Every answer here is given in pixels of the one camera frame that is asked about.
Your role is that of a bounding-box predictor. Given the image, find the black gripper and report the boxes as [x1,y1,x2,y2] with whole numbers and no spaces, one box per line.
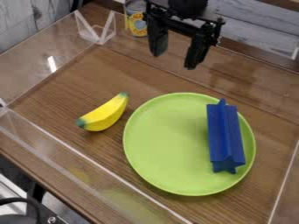
[146,0,226,70]

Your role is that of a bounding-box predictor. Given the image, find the green round plate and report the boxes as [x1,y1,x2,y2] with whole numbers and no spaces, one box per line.
[123,93,258,196]

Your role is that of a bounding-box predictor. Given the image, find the black cable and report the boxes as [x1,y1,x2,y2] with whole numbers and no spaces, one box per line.
[0,197,47,224]

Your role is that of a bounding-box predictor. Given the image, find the yellow labelled tin can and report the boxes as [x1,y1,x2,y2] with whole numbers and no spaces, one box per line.
[125,0,147,38]

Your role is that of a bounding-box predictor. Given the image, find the clear acrylic front wall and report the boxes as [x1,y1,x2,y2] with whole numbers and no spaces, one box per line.
[0,108,193,224]

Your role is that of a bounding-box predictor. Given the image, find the yellow toy banana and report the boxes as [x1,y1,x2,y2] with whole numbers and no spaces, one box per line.
[75,92,129,131]

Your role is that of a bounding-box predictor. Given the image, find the clear acrylic corner bracket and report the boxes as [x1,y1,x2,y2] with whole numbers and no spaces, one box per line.
[74,10,117,46]

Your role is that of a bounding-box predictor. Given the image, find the blue star-shaped block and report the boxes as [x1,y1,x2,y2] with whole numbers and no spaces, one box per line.
[207,98,247,174]

